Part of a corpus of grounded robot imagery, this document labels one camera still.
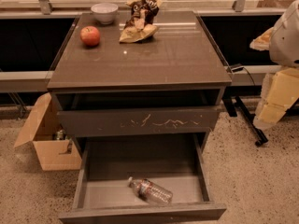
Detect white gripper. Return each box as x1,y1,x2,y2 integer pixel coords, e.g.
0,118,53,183
249,28,299,130

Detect clear plastic water bottle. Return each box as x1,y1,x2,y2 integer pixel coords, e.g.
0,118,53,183
128,176,173,205

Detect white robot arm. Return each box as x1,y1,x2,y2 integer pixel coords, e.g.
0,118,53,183
249,0,299,130

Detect scratched grey upper drawer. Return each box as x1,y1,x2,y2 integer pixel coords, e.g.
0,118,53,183
57,106,219,137

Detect grey drawer cabinet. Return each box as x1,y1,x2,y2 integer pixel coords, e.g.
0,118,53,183
46,10,233,224

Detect open grey middle drawer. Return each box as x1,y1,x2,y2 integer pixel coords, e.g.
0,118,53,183
60,133,226,224

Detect black metal stand base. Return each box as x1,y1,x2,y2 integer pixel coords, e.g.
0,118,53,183
222,95,268,147

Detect crumpled brown chip bag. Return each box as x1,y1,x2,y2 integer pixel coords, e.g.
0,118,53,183
120,0,162,43

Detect white ceramic bowl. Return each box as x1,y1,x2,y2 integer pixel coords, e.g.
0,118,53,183
91,3,119,24

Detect red apple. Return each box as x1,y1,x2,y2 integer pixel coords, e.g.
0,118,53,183
80,26,100,47

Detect cans inside cardboard box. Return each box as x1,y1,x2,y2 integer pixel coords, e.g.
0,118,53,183
53,130,70,140

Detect open cardboard box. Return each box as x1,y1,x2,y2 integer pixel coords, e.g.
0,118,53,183
14,93,81,171

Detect black power adapter with cable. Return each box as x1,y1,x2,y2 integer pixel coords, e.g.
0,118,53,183
227,63,255,85

